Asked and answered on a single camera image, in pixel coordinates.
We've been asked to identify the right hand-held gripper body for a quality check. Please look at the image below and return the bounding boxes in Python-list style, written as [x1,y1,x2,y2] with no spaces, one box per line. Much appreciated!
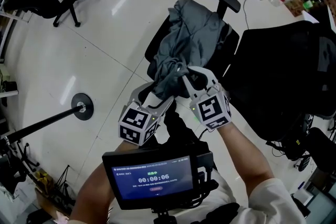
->
[189,83,233,132]

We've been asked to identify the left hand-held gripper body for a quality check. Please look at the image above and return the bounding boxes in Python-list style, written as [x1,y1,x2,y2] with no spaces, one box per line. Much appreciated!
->
[118,97,169,146]

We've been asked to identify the grey garment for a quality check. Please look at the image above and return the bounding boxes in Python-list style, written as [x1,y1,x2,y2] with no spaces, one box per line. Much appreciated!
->
[153,0,227,101]

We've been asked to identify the black coat rack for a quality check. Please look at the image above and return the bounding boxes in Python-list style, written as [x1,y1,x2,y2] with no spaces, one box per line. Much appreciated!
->
[0,92,95,145]

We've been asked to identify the person's left forearm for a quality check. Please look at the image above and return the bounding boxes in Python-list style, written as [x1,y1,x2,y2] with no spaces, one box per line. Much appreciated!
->
[68,138,140,224]

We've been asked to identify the person's right forearm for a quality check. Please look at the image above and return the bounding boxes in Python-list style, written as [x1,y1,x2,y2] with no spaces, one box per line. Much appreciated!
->
[216,122,277,196]

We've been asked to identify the person's black trousers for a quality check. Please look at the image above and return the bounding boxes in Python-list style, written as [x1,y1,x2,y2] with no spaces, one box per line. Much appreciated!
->
[156,101,211,157]

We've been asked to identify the black chest-mounted screen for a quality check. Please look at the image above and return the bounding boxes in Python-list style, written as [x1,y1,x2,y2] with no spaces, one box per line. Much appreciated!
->
[101,148,201,210]

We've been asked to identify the black mesh office chair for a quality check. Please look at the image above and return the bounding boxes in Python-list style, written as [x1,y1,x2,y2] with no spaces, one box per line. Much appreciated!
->
[144,0,336,140]

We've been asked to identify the yellow box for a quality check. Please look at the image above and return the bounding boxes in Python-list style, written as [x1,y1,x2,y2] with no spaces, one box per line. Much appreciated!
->
[35,169,55,188]

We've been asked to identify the person's white shirt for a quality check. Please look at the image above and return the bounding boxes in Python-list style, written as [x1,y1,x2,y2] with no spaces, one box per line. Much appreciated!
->
[106,167,312,224]

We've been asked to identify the black folding stand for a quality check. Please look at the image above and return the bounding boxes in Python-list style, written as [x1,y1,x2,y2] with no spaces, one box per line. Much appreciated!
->
[0,136,40,192]

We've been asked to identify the thin floor power cable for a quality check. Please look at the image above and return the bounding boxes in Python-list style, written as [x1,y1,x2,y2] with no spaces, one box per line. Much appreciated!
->
[243,0,258,31]

